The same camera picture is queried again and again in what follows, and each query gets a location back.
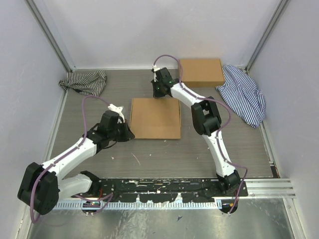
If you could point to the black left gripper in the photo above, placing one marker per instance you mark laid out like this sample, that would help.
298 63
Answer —
128 134

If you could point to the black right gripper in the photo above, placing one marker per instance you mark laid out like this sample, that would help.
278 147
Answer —
156 94

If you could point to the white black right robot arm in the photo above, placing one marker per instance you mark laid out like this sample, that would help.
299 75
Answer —
206 121

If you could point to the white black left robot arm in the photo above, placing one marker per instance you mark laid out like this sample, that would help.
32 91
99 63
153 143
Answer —
43 185

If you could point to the closed brown cardboard box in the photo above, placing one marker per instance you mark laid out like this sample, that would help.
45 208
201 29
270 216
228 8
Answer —
204 72

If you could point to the black white striped cloth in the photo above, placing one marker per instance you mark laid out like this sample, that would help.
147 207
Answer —
91 83

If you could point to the blue white striped cloth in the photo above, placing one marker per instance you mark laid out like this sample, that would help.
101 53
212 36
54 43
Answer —
243 97

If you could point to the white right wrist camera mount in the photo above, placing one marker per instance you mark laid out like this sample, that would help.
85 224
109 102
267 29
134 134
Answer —
154 70

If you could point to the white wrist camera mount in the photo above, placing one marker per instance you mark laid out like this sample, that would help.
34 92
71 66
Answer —
118 110
154 70

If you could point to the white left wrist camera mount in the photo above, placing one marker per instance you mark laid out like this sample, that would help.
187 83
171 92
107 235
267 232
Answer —
118 110

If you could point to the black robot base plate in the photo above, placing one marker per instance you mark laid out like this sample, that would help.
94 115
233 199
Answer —
160 190

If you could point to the slotted grey cable duct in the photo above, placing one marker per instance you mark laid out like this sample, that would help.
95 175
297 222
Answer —
178 204

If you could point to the aluminium frame rail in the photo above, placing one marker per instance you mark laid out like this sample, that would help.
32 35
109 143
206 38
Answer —
270 188

